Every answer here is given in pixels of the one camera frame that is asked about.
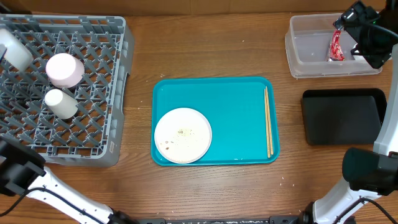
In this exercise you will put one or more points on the teal serving tray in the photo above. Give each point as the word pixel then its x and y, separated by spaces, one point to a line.
pixel 235 109

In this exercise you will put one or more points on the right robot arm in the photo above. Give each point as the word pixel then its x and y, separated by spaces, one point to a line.
pixel 367 174

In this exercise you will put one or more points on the grey plastic dish rack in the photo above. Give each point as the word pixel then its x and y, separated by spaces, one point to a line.
pixel 105 45

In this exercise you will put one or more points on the white napkin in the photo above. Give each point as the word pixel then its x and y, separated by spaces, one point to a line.
pixel 356 50

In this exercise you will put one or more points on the white cup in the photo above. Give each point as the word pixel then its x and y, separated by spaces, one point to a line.
pixel 61 104

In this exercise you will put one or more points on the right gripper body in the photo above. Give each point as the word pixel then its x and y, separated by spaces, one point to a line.
pixel 347 20

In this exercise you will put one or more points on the black plastic tray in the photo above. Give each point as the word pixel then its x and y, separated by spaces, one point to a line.
pixel 343 116

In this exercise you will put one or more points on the grey metal bowl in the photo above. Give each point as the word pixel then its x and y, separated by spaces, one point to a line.
pixel 16 52

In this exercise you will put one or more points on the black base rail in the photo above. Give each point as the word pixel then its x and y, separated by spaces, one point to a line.
pixel 271 220

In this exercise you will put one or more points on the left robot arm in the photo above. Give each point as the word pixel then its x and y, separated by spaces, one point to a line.
pixel 23 173

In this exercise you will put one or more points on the small white bowl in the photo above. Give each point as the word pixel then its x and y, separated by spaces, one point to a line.
pixel 64 70

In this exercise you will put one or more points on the clear plastic waste bin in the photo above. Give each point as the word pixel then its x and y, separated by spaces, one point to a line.
pixel 307 43

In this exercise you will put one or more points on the red sauce packet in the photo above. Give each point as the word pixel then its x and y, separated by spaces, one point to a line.
pixel 335 52

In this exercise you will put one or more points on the large white plate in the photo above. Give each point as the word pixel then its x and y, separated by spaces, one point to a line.
pixel 183 135

